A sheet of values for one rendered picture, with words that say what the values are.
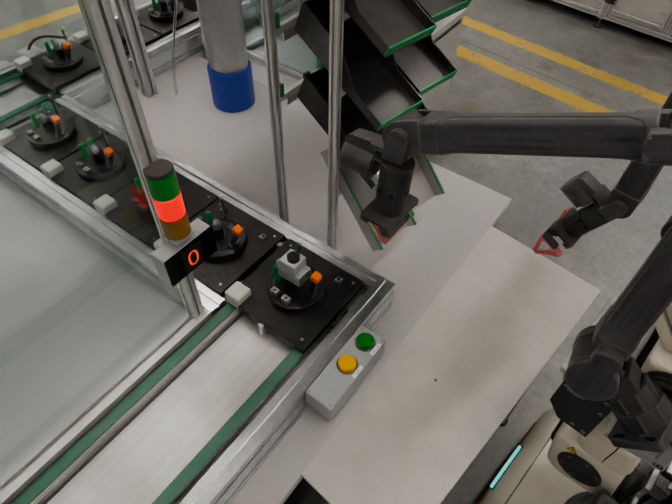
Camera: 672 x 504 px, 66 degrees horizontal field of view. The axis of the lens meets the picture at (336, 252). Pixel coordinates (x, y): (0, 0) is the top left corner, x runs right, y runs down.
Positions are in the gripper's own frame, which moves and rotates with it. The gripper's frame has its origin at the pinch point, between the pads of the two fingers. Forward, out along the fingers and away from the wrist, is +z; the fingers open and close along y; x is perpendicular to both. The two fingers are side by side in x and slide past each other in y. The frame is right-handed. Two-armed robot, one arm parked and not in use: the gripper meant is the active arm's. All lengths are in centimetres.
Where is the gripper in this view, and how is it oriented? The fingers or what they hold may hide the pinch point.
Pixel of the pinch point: (384, 239)
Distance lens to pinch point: 101.7
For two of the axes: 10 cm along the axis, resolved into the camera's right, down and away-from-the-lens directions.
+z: -0.5, 6.4, 7.7
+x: 7.9, 4.9, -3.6
